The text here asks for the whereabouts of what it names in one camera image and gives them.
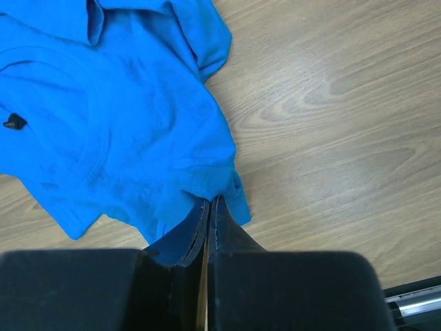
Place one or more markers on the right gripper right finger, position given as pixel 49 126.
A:
pixel 225 234

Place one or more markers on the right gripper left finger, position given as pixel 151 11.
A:
pixel 180 242

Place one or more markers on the blue t shirt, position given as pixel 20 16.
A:
pixel 120 122

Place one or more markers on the black shirt neck label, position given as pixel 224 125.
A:
pixel 15 122

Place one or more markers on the aluminium frame rail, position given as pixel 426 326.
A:
pixel 415 303

